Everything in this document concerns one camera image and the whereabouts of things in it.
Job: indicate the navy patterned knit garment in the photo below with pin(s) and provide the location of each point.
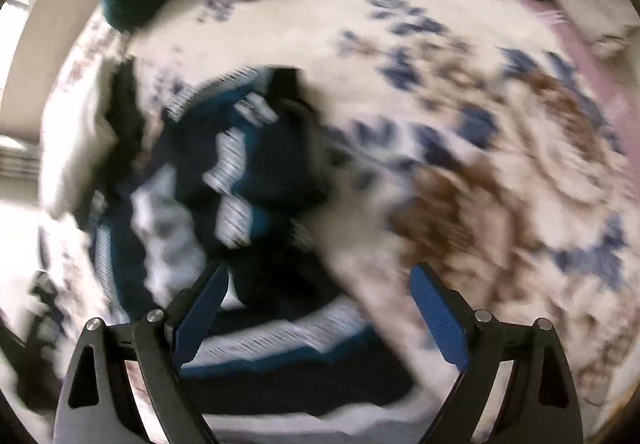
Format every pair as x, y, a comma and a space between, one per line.
221, 195

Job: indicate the floral bed blanket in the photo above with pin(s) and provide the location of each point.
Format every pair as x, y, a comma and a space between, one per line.
470, 135

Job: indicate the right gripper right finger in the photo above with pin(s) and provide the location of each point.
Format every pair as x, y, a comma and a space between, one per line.
540, 404

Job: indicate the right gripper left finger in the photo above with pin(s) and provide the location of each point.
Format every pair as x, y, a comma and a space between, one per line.
96, 404

